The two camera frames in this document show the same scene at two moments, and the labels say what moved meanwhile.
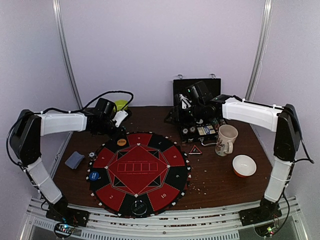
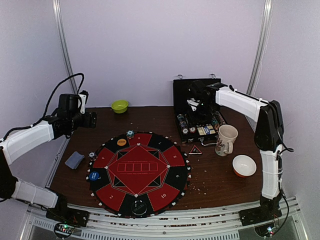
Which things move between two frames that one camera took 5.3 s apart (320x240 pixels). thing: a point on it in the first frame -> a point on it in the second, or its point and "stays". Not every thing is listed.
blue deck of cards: x=74 y=160 stays
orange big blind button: x=121 y=142 stays
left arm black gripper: x=119 y=133 -> x=86 y=123
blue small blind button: x=94 y=175 stays
